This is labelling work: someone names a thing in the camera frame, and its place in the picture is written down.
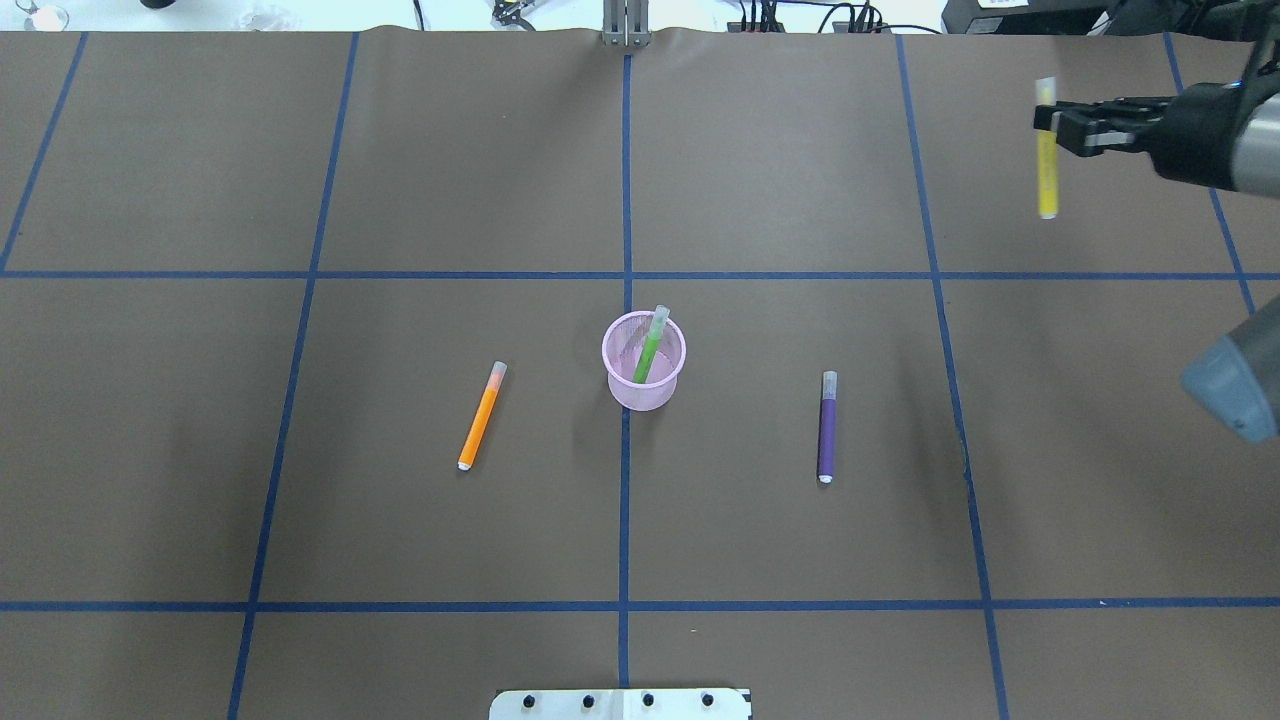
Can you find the orange highlighter pen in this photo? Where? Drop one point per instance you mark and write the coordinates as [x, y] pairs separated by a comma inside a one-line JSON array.
[[483, 413]]

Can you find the purple highlighter pen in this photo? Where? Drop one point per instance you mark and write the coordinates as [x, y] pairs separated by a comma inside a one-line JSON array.
[[825, 464]]

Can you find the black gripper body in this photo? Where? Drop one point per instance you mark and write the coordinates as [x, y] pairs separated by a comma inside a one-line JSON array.
[[1196, 138]]

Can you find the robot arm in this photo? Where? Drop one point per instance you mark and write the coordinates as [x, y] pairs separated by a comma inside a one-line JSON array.
[[1236, 380]]

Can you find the green highlighter pen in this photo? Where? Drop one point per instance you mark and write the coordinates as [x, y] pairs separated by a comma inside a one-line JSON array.
[[653, 334]]

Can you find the aluminium frame post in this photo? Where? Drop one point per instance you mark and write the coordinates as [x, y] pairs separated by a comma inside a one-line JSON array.
[[625, 23]]

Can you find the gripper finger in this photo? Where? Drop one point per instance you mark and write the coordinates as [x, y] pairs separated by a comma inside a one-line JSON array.
[[1121, 109], [1088, 134]]

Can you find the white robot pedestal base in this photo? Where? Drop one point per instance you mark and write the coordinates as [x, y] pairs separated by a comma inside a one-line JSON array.
[[621, 703]]

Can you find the pink mesh pen holder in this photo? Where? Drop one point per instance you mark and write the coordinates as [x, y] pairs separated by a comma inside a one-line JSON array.
[[620, 347]]

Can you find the yellow highlighter pen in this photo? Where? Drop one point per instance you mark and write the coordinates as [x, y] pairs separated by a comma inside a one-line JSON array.
[[1047, 161]]

